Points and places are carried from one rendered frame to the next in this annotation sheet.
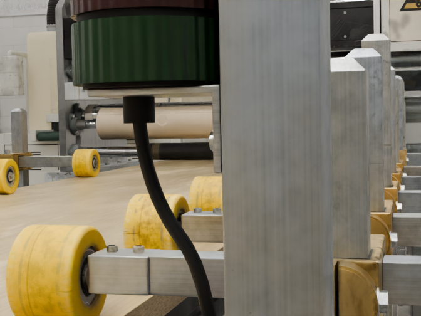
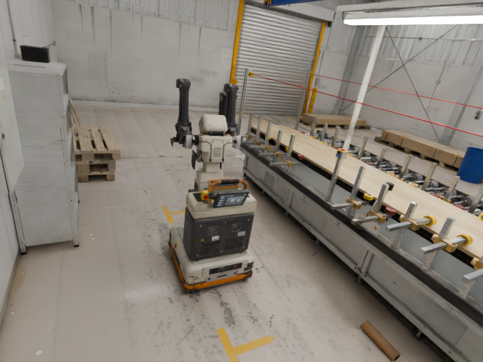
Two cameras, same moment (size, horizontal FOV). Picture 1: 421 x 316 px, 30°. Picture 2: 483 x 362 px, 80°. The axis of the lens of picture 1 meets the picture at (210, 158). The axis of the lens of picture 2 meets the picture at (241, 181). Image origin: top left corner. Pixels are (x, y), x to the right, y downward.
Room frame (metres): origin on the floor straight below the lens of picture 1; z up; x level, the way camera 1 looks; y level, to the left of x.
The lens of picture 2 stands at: (1.00, -2.30, 1.88)
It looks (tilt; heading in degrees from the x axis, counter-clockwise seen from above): 24 degrees down; 135
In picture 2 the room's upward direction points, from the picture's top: 9 degrees clockwise
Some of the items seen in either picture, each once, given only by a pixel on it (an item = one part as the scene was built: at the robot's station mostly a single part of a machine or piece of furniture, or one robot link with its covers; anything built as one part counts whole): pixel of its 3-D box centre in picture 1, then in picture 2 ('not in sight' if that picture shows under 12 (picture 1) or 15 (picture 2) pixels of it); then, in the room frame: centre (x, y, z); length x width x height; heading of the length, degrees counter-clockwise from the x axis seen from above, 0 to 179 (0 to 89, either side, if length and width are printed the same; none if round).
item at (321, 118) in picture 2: not in sight; (335, 119); (-4.36, 7.15, 0.23); 2.41 x 0.77 x 0.17; 77
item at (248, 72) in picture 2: not in sight; (244, 105); (-2.18, 0.66, 1.20); 0.15 x 0.12 x 1.00; 165
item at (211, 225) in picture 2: not in sight; (218, 217); (-0.61, -0.92, 0.59); 0.55 x 0.34 x 0.83; 74
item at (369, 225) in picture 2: not in sight; (366, 223); (0.25, -0.04, 0.75); 0.26 x 0.01 x 0.10; 165
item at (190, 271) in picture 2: not in sight; (209, 251); (-0.70, -0.90, 0.16); 0.67 x 0.64 x 0.25; 164
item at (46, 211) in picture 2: not in sight; (44, 154); (-2.03, -1.90, 0.78); 0.90 x 0.45 x 1.55; 165
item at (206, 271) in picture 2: not in sight; (225, 268); (-0.38, -0.97, 0.23); 0.41 x 0.02 x 0.08; 74
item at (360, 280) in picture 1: (346, 283); (409, 222); (0.55, -0.09, 0.95); 0.14 x 0.06 x 0.05; 165
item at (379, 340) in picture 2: not in sight; (379, 340); (0.73, -0.29, 0.04); 0.30 x 0.08 x 0.08; 165
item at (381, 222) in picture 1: (367, 231); (443, 243); (0.79, -0.16, 0.95); 0.14 x 0.06 x 0.05; 165
